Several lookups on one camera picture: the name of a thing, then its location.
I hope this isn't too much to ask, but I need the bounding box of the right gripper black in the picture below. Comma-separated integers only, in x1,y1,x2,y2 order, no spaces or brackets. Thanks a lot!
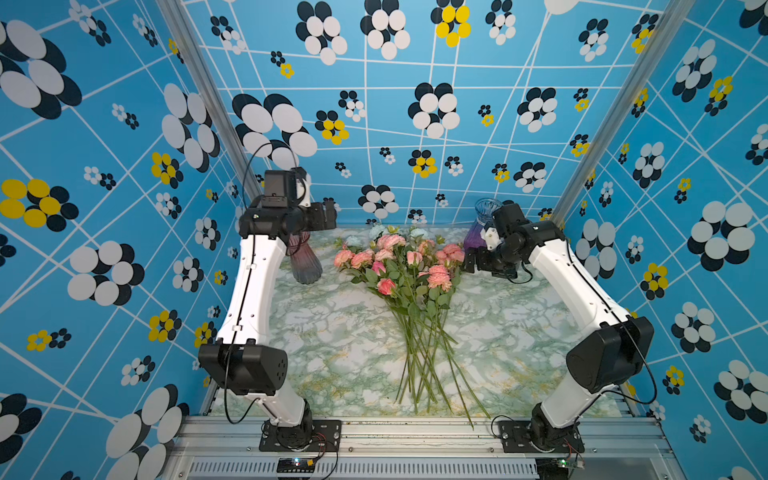
460,244,520,277

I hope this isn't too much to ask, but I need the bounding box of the pink grey ribbed glass vase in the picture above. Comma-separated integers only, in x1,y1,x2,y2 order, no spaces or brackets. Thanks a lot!
286,232,323,285

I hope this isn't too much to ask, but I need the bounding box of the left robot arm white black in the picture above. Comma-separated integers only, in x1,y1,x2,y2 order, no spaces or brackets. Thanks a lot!
198,167,340,452

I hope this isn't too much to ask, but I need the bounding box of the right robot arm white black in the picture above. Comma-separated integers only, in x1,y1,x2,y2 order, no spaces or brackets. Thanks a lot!
463,201,654,453

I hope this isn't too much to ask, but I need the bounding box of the purple blue ribbed glass vase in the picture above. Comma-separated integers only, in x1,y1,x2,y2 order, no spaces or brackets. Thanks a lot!
463,198,502,253

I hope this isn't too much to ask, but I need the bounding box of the bunch of pink flowers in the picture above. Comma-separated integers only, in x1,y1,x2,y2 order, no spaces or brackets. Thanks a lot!
334,226,490,421

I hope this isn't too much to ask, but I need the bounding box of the right green circuit board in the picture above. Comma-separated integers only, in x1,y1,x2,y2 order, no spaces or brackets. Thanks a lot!
536,458,584,480

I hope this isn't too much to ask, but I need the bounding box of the green circuit board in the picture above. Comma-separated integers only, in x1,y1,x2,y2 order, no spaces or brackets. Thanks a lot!
276,457,316,476
536,458,584,480

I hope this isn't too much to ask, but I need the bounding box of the left green circuit board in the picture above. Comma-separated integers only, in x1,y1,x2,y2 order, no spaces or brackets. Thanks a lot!
276,457,316,476

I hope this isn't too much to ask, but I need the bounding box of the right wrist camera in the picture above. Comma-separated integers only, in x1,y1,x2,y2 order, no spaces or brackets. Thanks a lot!
481,227,501,251

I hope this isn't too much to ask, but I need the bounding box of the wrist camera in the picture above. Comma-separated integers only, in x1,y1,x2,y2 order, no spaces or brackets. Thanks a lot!
292,167,311,207
481,227,501,251

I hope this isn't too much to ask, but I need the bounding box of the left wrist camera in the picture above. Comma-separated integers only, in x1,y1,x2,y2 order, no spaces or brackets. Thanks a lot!
292,167,311,207

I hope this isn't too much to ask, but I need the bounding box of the left aluminium corner post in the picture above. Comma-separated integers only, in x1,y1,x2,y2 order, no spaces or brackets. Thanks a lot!
157,0,262,208

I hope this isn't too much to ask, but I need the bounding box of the aluminium corner post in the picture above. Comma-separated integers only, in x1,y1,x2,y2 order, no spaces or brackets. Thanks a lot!
551,0,695,226
157,0,262,208

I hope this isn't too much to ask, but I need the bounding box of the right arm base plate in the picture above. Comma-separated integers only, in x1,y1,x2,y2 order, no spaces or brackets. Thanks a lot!
492,420,585,455

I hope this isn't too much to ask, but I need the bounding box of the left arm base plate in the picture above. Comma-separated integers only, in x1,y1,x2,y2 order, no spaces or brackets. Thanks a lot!
258,419,342,453

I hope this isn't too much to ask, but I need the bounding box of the aluminium front frame rail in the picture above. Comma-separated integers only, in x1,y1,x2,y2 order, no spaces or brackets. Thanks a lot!
161,417,685,479

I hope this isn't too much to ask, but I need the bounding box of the right aluminium corner post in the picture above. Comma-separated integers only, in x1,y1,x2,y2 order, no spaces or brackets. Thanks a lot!
551,0,695,226

